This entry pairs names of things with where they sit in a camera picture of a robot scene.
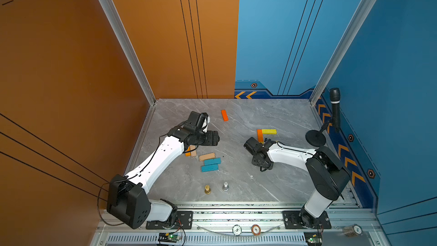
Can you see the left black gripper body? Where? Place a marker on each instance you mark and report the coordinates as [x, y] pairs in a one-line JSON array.
[[207, 138]]

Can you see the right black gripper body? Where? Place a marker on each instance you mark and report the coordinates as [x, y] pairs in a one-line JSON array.
[[264, 165]]

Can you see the tan wooden block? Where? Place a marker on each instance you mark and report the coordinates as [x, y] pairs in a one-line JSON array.
[[207, 156]]

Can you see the yellow block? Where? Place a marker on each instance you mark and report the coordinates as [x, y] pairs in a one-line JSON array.
[[269, 131]]

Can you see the amber orange block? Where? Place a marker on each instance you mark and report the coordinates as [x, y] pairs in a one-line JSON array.
[[188, 152]]

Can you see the pale cream wooden block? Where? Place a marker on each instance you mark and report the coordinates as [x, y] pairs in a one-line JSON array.
[[193, 151]]

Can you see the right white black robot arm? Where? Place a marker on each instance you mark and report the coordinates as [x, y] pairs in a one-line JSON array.
[[329, 176]]

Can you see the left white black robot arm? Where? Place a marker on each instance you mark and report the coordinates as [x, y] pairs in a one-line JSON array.
[[128, 199]]

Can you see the upper teal block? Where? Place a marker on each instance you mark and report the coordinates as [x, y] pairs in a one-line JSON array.
[[214, 161]]

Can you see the teal block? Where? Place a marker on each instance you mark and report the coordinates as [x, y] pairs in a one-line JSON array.
[[209, 168], [214, 161]]

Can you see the lower teal block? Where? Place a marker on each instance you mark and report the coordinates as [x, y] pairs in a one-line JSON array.
[[209, 168]]

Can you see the silver weight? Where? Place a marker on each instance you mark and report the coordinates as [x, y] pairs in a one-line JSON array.
[[225, 186]]

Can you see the brass weight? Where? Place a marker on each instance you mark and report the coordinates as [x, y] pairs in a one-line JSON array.
[[207, 189]]

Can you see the copper round dial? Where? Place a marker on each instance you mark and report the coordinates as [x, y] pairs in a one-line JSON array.
[[256, 230]]

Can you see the white round dial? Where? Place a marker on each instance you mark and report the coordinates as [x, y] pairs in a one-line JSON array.
[[237, 230]]

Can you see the right green circuit board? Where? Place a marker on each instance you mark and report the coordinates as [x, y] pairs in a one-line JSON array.
[[313, 239]]

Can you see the green circuit board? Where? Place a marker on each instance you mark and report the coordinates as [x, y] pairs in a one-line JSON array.
[[168, 239], [313, 239]]

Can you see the black microphone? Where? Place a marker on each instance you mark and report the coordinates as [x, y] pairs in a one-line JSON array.
[[335, 97]]

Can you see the left green circuit board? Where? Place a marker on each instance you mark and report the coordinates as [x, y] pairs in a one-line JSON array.
[[168, 239]]

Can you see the tape roll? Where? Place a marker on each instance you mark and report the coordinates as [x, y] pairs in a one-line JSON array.
[[352, 231]]

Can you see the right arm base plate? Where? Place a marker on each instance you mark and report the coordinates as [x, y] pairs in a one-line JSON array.
[[293, 219]]

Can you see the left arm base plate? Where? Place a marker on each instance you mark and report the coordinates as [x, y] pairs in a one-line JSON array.
[[184, 219]]

